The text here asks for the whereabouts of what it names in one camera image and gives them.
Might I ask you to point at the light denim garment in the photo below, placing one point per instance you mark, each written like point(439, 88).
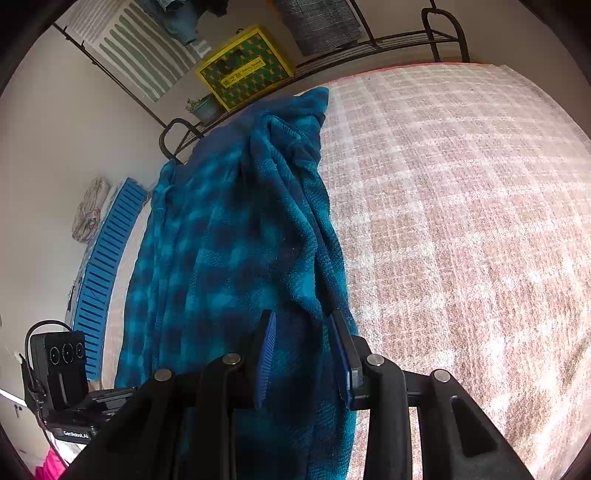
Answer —
point(180, 25)

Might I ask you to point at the yellow green gift bag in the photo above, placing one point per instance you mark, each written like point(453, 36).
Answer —
point(244, 69)

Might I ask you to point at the black metal clothes rack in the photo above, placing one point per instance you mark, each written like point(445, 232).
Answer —
point(462, 44)

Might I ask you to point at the pink checked blanket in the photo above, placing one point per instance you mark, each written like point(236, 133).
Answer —
point(461, 207)

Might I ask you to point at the floral cloth bundle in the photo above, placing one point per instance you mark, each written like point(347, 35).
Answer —
point(90, 212)

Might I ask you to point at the small potted plant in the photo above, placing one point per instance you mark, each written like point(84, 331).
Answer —
point(205, 110)

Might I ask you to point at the blue slatted crate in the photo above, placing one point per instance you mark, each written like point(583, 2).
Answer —
point(108, 258)

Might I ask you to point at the white green striped cloth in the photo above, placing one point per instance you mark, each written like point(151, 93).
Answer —
point(134, 50)

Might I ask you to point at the teal plaid fleece jacket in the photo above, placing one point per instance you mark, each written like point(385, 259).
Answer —
point(231, 230)

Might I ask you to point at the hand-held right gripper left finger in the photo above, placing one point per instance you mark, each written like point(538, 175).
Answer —
point(267, 355)

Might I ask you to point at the grey plaid coat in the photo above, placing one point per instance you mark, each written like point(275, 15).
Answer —
point(318, 23)

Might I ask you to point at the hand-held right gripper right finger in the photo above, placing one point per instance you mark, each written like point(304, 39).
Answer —
point(339, 360)

